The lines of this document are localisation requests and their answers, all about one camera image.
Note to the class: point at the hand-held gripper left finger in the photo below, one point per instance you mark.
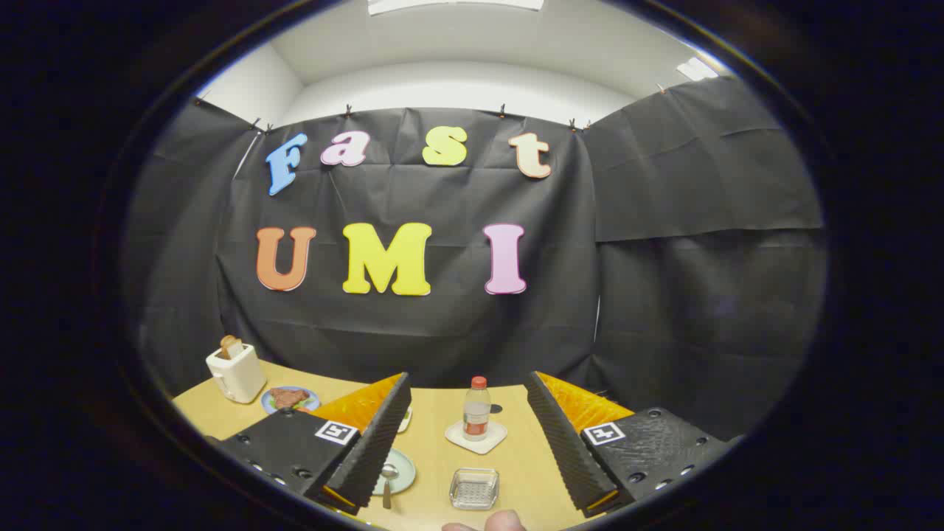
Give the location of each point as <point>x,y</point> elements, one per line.
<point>376,442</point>

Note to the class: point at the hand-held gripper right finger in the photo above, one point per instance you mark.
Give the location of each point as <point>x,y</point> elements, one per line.
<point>564,450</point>

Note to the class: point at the white divided dish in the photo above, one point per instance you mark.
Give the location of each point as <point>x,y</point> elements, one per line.
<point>405,420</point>

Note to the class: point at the large pale green plate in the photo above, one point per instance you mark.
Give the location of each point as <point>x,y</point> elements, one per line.
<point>404,472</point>

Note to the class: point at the small blue plate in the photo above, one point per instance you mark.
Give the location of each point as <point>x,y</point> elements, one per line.
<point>311,403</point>

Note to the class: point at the white square coaster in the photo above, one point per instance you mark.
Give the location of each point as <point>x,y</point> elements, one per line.
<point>481,444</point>

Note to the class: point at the red capped water bottle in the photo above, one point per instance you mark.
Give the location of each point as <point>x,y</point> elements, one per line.
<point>476,409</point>

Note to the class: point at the brown meat slice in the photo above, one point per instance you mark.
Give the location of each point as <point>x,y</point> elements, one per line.
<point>288,397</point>

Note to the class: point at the white toaster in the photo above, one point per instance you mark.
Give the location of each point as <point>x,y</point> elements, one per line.
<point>237,372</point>

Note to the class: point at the toasted bread slice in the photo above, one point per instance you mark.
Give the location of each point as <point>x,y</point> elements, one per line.
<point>229,346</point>

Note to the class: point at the ceiling light panel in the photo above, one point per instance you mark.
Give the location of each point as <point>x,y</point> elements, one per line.
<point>697,68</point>
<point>453,4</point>

